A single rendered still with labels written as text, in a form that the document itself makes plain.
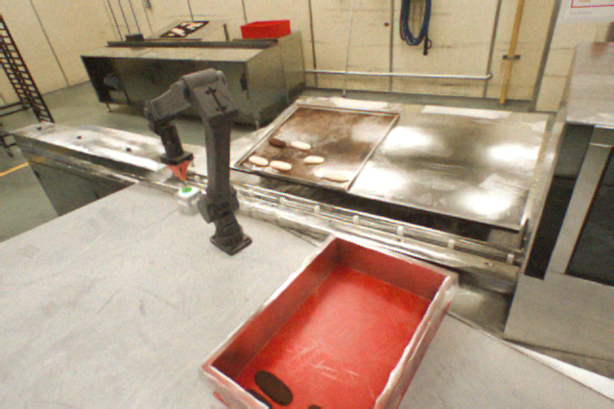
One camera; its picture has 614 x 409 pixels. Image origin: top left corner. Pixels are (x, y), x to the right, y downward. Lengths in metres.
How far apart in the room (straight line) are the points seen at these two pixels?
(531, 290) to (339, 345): 0.39
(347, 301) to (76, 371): 0.63
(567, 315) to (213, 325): 0.74
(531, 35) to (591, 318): 3.95
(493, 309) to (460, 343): 0.13
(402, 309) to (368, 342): 0.12
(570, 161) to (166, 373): 1.15
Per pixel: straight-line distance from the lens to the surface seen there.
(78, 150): 2.02
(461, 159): 1.34
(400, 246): 1.04
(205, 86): 0.87
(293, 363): 0.85
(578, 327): 0.86
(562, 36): 4.30
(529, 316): 0.86
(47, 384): 1.06
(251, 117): 4.11
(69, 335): 1.13
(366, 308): 0.93
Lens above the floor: 1.52
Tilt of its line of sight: 33 degrees down
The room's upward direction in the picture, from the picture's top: 7 degrees counter-clockwise
